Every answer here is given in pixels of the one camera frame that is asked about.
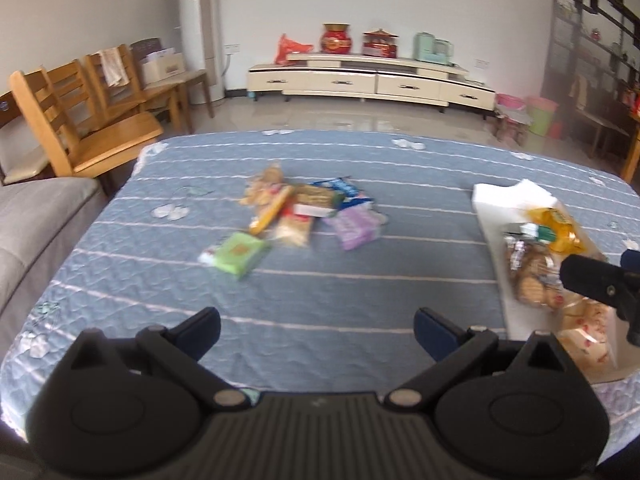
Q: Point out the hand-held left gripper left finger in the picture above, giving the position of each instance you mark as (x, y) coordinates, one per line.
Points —
(200, 332)

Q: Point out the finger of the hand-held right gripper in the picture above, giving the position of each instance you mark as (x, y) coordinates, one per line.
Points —
(590, 277)
(631, 260)

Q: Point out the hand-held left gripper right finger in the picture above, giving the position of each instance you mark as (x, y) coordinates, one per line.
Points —
(432, 332)

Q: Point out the yellow snack packet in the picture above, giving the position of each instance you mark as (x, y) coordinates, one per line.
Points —
(560, 230)

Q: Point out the round cookie clear packet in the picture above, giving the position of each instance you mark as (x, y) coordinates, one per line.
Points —
(530, 275)

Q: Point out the beige packet red label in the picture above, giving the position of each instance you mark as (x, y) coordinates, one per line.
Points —
(585, 340)

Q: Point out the dark green snack packet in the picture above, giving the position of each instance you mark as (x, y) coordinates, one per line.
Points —
(542, 234)

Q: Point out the white cardboard box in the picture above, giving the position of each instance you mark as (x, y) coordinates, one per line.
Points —
(492, 210)

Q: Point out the purple snack packet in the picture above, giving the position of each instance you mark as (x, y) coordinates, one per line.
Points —
(355, 227)

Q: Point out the pale cracker packet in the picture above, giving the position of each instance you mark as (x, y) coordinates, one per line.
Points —
(295, 230)

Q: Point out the orange long snack packet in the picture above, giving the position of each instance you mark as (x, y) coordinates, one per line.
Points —
(272, 210)

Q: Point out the clear biscuit packet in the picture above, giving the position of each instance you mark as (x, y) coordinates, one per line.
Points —
(265, 180)

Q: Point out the blue snack packet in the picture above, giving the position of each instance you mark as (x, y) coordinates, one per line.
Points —
(345, 190)

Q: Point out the brown printed packet green edge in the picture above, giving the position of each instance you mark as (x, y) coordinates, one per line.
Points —
(315, 197)

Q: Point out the blue quilted cherry blanket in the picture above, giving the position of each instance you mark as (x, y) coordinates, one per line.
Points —
(325, 300)

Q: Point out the green plastic bin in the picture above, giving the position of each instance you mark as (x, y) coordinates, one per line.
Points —
(542, 115)

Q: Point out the pink plastic basket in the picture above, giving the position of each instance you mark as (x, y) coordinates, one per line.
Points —
(510, 102)

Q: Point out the grey sofa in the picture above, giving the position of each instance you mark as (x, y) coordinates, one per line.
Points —
(35, 230)

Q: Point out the light wooden chair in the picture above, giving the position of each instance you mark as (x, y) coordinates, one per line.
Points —
(115, 142)
(160, 94)
(65, 77)

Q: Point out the dark shelf unit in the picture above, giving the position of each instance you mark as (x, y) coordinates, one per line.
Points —
(560, 60)

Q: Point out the dark wooden chair white emblem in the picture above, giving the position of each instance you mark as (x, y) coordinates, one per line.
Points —
(20, 160)

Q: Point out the dark wooden cushioned chair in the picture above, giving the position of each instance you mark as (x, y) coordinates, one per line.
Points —
(192, 77)

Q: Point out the cream tv cabinet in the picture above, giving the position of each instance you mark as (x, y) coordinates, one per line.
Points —
(350, 82)

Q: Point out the white printed carton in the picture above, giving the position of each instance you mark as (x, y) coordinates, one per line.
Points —
(162, 67)

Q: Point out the white towel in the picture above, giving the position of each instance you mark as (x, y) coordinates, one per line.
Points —
(115, 67)

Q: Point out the mint green appliance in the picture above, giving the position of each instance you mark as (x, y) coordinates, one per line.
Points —
(427, 47)

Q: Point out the red ornate gift box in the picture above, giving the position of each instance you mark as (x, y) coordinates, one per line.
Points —
(380, 46)

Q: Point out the red plastic bag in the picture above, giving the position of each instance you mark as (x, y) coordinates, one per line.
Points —
(290, 50)

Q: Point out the white standing air conditioner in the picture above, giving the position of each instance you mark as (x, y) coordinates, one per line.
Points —
(200, 25)

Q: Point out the red round jar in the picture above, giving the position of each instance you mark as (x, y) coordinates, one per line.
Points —
(336, 40)

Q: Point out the white wall socket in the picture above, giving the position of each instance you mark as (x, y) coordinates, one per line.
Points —
(231, 49)
(482, 64)

